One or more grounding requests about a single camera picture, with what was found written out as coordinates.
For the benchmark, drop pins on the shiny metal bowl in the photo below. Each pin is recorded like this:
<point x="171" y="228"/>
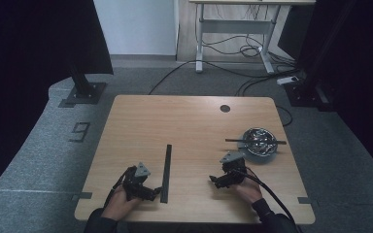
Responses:
<point x="259" y="147"/>

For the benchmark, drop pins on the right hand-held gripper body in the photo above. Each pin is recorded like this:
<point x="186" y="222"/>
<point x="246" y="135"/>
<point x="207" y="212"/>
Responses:
<point x="233" y="173"/>

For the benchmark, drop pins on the black chopstick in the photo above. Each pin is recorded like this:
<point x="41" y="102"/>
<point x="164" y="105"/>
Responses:
<point x="233" y="139"/>

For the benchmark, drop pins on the black tape floor numeral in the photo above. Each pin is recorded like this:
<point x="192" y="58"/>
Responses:
<point x="83" y="127"/>

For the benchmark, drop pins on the person's right hand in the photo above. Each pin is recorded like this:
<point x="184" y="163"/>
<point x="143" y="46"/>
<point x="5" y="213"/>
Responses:
<point x="251" y="192"/>

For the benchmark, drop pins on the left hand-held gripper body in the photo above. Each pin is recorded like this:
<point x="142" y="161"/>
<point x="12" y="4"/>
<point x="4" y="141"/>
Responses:
<point x="135" y="184"/>

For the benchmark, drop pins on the grey round plate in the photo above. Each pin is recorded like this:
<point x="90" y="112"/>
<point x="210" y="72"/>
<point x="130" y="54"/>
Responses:
<point x="255" y="158"/>

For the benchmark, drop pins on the dark round table grommet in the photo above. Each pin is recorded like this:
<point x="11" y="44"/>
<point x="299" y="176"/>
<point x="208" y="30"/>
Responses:
<point x="225" y="108"/>

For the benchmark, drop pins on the grey tape piece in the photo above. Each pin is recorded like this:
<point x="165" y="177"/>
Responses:
<point x="306" y="200"/>
<point x="83" y="195"/>

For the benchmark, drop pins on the black curtain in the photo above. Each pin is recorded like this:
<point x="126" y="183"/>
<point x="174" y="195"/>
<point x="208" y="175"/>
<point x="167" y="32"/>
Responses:
<point x="362" y="81"/>
<point x="29" y="64"/>

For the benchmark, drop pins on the white desk frame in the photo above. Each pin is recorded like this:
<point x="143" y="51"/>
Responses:
<point x="236" y="26"/>

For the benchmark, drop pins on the long black chopstick case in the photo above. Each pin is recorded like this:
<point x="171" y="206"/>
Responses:
<point x="166" y="181"/>

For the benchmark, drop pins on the black stand base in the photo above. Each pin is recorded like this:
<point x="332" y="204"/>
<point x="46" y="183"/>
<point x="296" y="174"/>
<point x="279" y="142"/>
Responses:
<point x="84" y="92"/>

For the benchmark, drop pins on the white power strip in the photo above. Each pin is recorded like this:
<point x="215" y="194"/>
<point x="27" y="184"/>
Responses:
<point x="287" y="80"/>

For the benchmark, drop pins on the black metal stand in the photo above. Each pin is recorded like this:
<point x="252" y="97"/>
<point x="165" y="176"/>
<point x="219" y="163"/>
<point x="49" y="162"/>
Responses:
<point x="307" y="93"/>

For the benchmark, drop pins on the person's left hand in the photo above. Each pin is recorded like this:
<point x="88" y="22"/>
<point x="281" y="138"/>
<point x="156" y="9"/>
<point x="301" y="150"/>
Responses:
<point x="119" y="205"/>

